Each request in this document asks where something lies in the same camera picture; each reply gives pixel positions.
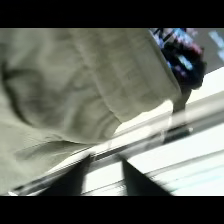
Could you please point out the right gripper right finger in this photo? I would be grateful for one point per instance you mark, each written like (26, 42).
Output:
(140, 183)

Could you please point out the silver frame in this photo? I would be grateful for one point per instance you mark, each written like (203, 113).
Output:
(186, 118)

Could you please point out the olive green pants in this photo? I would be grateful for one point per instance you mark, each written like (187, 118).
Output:
(83, 83)

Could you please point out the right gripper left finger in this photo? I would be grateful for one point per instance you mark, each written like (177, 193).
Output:
(75, 180)

